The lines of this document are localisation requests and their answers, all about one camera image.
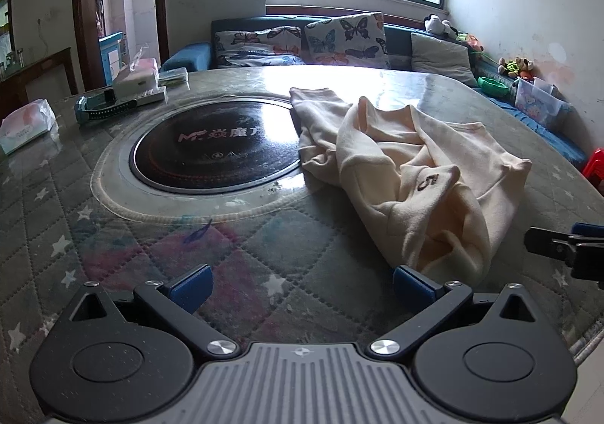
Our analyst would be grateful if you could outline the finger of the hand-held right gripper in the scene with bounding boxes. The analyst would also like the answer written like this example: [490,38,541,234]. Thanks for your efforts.
[525,223,604,289]

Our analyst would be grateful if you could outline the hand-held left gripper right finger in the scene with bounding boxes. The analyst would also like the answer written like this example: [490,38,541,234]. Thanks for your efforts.
[368,265,550,361]

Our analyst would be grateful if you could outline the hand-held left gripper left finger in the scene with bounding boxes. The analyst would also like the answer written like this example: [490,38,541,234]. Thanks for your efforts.
[57,264,239,361]

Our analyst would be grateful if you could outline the cream sweatshirt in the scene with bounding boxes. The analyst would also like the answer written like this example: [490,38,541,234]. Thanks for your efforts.
[289,87,533,288]

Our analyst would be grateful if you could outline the red plastic stool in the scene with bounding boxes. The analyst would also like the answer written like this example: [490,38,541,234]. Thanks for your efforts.
[581,148,604,194]

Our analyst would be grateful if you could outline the quilted star table cover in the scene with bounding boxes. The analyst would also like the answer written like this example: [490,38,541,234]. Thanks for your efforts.
[0,66,604,424]

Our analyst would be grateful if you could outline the round black induction cooktop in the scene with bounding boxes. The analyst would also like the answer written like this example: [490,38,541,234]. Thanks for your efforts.
[128,96,304,194]

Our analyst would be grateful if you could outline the clear plastic storage box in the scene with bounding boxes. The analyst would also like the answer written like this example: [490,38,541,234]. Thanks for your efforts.
[514,77,574,129]

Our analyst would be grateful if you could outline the green bowl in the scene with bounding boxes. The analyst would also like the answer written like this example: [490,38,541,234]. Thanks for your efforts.
[478,76,510,98]

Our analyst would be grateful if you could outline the brown plush toys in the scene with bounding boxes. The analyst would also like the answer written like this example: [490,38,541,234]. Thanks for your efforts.
[498,57,536,80]

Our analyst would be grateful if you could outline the flat white box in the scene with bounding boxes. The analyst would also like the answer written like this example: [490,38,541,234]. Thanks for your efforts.
[118,87,168,105]

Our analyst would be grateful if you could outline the green packet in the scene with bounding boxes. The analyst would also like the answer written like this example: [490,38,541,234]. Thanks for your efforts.
[158,67,190,86]

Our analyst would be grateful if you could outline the grey pillow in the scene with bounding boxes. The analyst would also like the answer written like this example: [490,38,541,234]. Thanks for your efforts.
[410,32,478,88]

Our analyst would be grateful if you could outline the white pink tissue box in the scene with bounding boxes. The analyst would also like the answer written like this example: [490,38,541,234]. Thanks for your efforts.
[113,58,160,92]

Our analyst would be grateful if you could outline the soft tissue pack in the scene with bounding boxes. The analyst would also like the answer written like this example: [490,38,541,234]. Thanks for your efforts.
[0,98,57,156]

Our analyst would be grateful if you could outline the panda plush toy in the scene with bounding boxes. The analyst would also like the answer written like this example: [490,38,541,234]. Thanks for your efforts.
[423,15,458,39]

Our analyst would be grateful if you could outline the blue white cabinet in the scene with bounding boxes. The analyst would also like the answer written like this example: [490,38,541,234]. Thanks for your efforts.
[98,32,126,88]

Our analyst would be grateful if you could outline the blue sofa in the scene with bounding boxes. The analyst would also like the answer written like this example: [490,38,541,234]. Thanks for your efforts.
[160,16,588,165]

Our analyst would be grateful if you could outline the butterfly print pillow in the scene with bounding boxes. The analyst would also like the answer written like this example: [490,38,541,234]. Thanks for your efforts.
[214,25,307,69]
[303,11,390,69]

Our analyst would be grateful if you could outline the dark wooden sideboard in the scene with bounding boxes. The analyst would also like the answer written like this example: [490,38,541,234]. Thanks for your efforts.
[0,48,79,120]

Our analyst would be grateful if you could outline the wooden display cabinet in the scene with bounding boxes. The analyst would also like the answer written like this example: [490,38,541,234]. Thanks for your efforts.
[0,0,15,76]

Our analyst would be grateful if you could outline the brown door frame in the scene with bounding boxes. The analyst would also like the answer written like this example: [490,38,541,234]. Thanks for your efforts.
[72,0,171,85]

